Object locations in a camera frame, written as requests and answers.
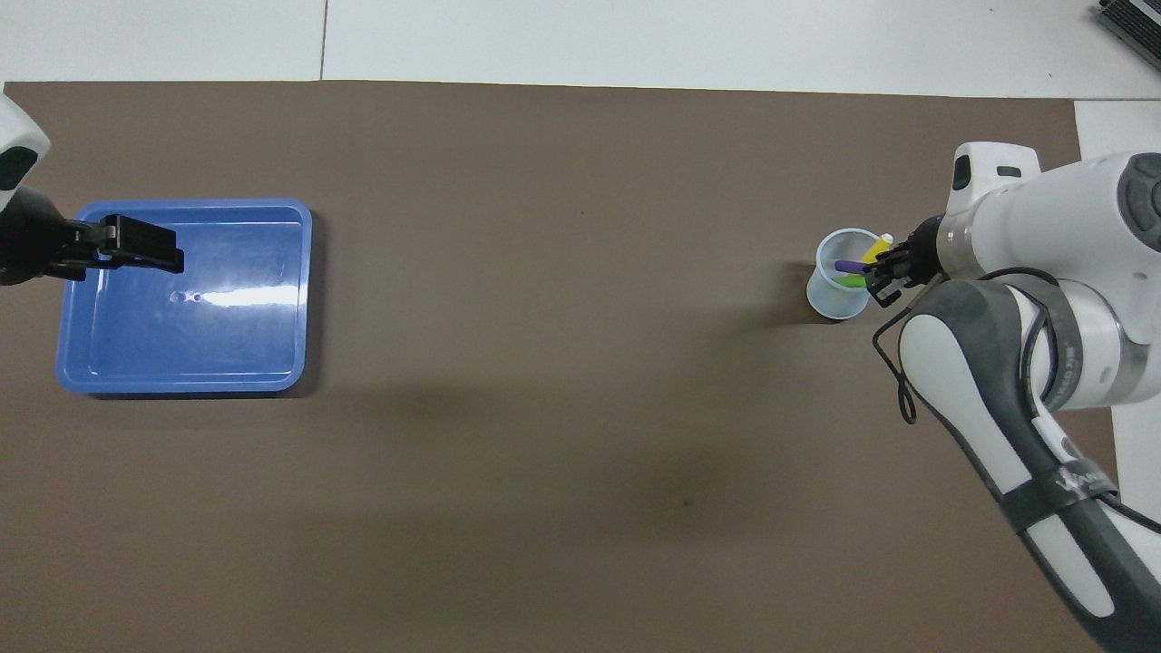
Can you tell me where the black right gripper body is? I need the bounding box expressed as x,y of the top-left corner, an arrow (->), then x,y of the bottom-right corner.
898,216 -> 949,289

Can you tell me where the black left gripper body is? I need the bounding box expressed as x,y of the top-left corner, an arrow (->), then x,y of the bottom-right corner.
0,186 -> 105,287

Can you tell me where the blue plastic tray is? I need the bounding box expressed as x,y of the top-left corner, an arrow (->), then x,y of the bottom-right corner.
56,199 -> 313,395

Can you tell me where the translucent plastic cup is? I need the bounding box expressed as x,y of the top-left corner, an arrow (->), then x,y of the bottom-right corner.
806,228 -> 885,320

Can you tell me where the grey ribbed device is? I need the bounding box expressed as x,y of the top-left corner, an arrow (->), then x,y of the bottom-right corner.
1096,0 -> 1161,46

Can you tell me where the brown table mat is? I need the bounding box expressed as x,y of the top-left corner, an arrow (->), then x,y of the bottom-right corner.
0,80 -> 1139,653

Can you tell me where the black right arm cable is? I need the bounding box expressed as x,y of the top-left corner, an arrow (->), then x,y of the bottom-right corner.
873,268 -> 1085,425

